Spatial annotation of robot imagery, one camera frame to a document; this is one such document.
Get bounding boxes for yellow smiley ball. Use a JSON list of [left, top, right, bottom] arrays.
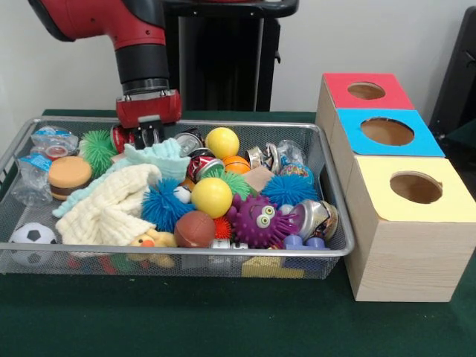
[[191, 177, 234, 219]]

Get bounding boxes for wooden box with three holes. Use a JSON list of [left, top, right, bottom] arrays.
[[315, 72, 476, 303]]

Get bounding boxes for green spiky rubber ball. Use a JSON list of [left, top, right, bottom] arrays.
[[213, 169, 254, 198]]

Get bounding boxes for brown toy football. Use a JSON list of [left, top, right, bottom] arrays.
[[174, 210, 216, 249]]

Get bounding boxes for mint green cloth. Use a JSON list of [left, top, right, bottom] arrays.
[[51, 138, 191, 219]]

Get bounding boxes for purple spiky monster toy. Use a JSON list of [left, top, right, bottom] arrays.
[[227, 193, 300, 249]]

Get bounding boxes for black and white soccer ball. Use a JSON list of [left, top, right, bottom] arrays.
[[9, 222, 57, 267]]

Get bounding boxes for crushed red soda can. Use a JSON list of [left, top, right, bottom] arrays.
[[111, 124, 137, 154]]

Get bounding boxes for dark green table cloth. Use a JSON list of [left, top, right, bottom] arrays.
[[0, 108, 476, 357]]

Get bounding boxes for shallow mesh bin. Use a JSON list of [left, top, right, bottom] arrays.
[[0, 115, 356, 280]]

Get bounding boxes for blue spiky rubber ball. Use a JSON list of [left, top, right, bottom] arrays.
[[142, 178, 196, 232], [261, 173, 318, 210]]

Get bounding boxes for dark green side-table cloth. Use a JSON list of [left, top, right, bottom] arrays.
[[446, 122, 476, 157]]

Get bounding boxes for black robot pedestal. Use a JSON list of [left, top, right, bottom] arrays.
[[163, 0, 300, 112]]

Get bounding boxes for toy hamburger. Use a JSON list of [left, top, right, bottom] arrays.
[[47, 155, 93, 202]]

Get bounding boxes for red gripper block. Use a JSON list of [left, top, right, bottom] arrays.
[[115, 90, 182, 149]]

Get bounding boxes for black stand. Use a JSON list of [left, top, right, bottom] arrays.
[[429, 5, 476, 141]]

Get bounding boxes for cream waffle cloth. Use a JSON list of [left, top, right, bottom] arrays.
[[55, 163, 163, 247]]

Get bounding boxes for plain yellow ball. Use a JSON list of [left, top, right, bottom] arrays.
[[205, 127, 240, 160]]

